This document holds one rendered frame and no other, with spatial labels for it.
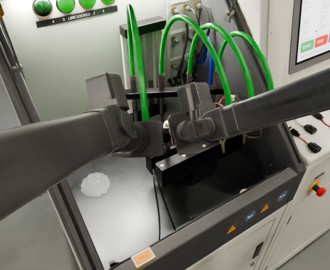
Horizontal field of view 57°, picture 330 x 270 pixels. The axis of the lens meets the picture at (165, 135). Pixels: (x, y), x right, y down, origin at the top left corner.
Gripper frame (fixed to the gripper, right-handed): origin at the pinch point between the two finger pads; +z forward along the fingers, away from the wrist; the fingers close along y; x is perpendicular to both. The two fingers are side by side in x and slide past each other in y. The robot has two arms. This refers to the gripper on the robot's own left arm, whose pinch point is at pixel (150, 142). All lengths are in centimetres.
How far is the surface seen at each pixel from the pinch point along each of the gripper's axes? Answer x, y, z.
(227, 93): -10.9, -16.7, 7.3
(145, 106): -6.3, -1.6, -7.8
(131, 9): -28.2, 1.9, -4.7
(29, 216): 35, 113, 104
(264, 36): -33, -28, 32
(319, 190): 16, -44, 53
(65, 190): 10.2, 19.2, -2.7
